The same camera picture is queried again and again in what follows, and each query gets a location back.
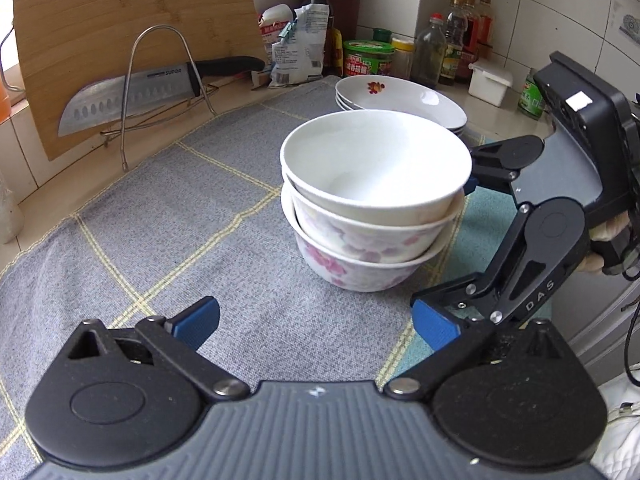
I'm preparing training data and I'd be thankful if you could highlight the grey checked cloth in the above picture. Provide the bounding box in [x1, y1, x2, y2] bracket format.
[0, 76, 481, 466]

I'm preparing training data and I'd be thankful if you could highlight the white plastic container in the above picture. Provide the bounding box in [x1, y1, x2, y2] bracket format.
[468, 58, 515, 107]

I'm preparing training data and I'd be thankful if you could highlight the dark brown knife block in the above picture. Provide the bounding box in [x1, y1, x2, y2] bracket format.
[327, 0, 366, 56]

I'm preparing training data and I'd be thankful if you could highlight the bamboo cutting board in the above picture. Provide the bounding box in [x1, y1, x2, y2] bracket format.
[12, 0, 273, 162]

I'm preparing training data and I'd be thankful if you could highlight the brown liquid bottle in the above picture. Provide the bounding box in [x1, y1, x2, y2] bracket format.
[460, 0, 482, 83]

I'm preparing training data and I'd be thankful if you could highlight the black cable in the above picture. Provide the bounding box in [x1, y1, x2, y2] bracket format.
[621, 255, 640, 388]

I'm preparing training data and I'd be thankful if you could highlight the red liquid bottle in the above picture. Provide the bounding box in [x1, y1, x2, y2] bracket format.
[475, 0, 496, 61]

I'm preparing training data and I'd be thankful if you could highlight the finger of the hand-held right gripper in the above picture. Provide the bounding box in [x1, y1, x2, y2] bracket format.
[462, 138, 524, 209]
[410, 201, 535, 321]

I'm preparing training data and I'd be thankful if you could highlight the metal wire rack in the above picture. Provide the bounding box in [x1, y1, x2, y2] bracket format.
[102, 25, 218, 172]

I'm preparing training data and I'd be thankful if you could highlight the yellow packet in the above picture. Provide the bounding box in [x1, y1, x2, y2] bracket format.
[329, 27, 346, 77]

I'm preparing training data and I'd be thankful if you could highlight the green label glass jar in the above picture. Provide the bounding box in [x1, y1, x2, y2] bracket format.
[518, 71, 551, 121]

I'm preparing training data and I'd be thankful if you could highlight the white pink-floral bowl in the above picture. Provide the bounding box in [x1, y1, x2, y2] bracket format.
[280, 180, 466, 263]
[292, 220, 446, 292]

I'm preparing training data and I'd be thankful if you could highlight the yellow lid spice jar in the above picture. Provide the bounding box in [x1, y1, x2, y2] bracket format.
[391, 37, 417, 81]

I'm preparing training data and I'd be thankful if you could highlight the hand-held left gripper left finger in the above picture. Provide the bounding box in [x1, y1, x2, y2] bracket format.
[65, 296, 251, 402]

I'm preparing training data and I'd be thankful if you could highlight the red-print paper bag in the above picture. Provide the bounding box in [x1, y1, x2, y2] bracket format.
[257, 5, 296, 88]

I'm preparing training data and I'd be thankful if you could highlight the person's right hand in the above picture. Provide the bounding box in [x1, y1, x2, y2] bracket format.
[580, 212, 630, 277]

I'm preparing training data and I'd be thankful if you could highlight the plain white bowl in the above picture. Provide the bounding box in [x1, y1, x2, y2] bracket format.
[280, 111, 474, 227]

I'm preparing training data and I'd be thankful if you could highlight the white plastic bag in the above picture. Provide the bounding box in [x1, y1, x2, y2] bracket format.
[270, 4, 333, 87]

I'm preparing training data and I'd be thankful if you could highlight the person's white jacket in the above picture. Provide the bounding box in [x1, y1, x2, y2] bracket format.
[592, 375, 640, 480]

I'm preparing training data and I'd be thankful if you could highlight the green label sauce bottle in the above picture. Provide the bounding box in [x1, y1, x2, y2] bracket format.
[440, 0, 468, 86]

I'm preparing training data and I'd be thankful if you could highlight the black-handled kitchen knife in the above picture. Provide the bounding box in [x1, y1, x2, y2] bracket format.
[57, 56, 266, 137]

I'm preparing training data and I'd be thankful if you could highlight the dark soy sauce bottle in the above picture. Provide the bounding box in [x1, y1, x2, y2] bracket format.
[300, 0, 335, 76]

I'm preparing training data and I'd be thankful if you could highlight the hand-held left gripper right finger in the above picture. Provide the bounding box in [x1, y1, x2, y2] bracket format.
[385, 299, 558, 402]

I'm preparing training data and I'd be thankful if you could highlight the green sauce jar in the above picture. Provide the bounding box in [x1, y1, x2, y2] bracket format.
[342, 40, 397, 80]

